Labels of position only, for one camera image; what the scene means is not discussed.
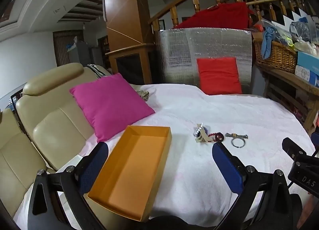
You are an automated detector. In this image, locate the silver bangle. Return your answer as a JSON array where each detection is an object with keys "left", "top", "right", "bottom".
[{"left": 230, "top": 137, "right": 246, "bottom": 148}]

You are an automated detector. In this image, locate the patterned beige cloth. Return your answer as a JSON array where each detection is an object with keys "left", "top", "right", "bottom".
[{"left": 136, "top": 90, "right": 150, "bottom": 101}]

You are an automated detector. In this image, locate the white bead bracelet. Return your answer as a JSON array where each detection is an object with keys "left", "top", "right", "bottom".
[{"left": 194, "top": 123, "right": 206, "bottom": 137}]

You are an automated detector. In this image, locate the clear plastic bag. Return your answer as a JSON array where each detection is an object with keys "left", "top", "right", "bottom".
[{"left": 289, "top": 21, "right": 312, "bottom": 43}]

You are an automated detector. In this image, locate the beige leather sofa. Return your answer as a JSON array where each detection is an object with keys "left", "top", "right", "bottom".
[{"left": 0, "top": 62, "right": 112, "bottom": 218}]

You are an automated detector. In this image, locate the wicker basket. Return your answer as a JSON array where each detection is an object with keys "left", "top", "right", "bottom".
[{"left": 254, "top": 39, "right": 298, "bottom": 73}]

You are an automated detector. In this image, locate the brown door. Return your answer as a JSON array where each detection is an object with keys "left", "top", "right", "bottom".
[{"left": 53, "top": 30, "right": 84, "bottom": 67}]

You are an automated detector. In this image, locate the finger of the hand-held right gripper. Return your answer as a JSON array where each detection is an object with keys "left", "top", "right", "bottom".
[{"left": 282, "top": 137, "right": 307, "bottom": 161}]

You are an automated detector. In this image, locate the red cloth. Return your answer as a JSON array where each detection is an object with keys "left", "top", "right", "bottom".
[{"left": 174, "top": 2, "right": 253, "bottom": 30}]

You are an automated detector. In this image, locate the wooden cabinet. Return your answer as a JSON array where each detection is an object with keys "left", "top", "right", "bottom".
[{"left": 107, "top": 44, "right": 156, "bottom": 85}]

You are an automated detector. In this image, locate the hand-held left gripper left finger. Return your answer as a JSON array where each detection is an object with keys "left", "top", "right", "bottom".
[{"left": 27, "top": 142, "right": 110, "bottom": 230}]

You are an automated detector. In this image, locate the blue and white box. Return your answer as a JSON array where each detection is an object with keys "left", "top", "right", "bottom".
[{"left": 295, "top": 51, "right": 319, "bottom": 86}]

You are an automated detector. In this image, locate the wooden column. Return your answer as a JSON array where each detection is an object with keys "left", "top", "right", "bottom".
[{"left": 103, "top": 0, "right": 150, "bottom": 51}]

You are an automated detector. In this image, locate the metal wristwatch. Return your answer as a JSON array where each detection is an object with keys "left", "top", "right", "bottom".
[{"left": 225, "top": 133, "right": 249, "bottom": 140}]

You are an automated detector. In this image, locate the silver insulation panel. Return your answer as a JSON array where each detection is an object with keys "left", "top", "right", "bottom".
[{"left": 155, "top": 28, "right": 253, "bottom": 95}]

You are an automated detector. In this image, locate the wooden side table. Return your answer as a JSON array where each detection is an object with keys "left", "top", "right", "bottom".
[{"left": 254, "top": 63, "right": 319, "bottom": 136}]

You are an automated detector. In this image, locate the grey appliance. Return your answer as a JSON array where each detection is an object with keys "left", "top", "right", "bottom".
[{"left": 74, "top": 40, "right": 105, "bottom": 65}]

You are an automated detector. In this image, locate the white blanket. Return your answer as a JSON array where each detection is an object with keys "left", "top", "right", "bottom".
[{"left": 14, "top": 83, "right": 315, "bottom": 230}]

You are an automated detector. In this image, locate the pink pillow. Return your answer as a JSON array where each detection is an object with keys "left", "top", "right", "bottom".
[{"left": 69, "top": 73, "right": 155, "bottom": 143}]

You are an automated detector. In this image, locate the orange cardboard box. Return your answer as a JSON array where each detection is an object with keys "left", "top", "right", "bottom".
[{"left": 83, "top": 125, "right": 172, "bottom": 222}]

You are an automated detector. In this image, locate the striped cloth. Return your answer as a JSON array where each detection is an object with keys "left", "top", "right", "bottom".
[{"left": 87, "top": 64, "right": 108, "bottom": 79}]

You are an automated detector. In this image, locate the blue cloth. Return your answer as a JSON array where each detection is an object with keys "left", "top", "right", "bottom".
[{"left": 262, "top": 26, "right": 279, "bottom": 59}]

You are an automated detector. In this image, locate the red pillow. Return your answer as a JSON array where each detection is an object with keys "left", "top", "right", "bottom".
[{"left": 196, "top": 57, "right": 243, "bottom": 95}]

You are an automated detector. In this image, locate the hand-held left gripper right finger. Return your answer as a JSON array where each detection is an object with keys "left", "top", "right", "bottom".
[{"left": 212, "top": 142, "right": 303, "bottom": 230}]

